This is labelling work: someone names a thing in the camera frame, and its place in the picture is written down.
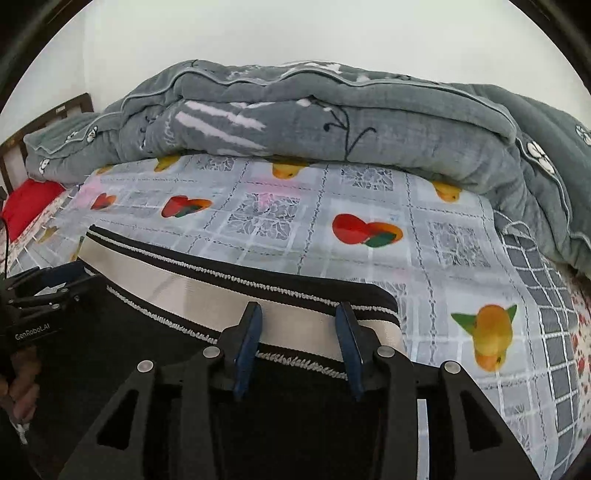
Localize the black striped pants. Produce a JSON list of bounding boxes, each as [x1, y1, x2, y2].
[[28, 226, 402, 479]]

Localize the person left hand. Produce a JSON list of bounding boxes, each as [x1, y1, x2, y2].
[[1, 346, 41, 424]]

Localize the red pillow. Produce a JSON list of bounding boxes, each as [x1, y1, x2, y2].
[[1, 179, 65, 242]]

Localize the fruit print plastic cover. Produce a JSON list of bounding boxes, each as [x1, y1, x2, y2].
[[10, 155, 583, 479]]

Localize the red floral bed sheet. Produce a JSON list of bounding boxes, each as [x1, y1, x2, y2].
[[8, 189, 590, 396]]

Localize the grey floral quilt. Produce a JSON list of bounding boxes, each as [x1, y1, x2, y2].
[[24, 60, 590, 273]]

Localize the dark wooden bed frame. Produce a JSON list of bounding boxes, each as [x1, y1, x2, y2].
[[0, 91, 95, 195]]

